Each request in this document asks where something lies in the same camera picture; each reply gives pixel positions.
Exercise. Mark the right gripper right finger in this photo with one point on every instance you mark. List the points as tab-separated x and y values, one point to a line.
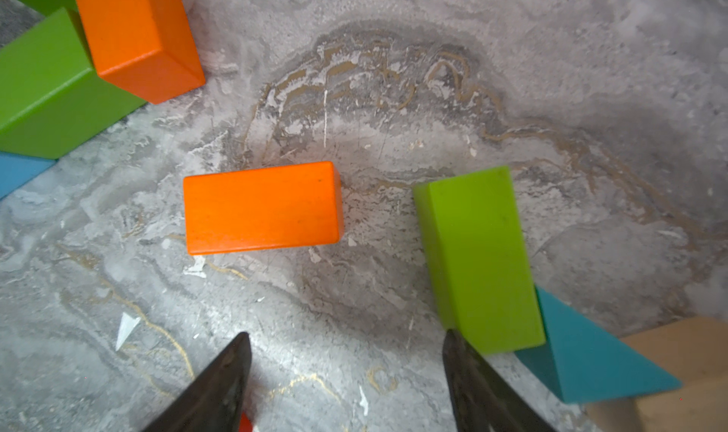
481	399

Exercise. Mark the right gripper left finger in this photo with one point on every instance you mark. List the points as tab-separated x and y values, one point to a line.
214	400

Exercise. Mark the red block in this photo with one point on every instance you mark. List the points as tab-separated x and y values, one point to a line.
245	425

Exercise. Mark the teal triangle block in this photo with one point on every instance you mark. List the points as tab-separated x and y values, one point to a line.
582	363

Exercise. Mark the orange block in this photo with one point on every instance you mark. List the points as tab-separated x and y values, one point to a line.
277	207
144	47

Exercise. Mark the light blue block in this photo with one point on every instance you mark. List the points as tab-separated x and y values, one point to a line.
17	170

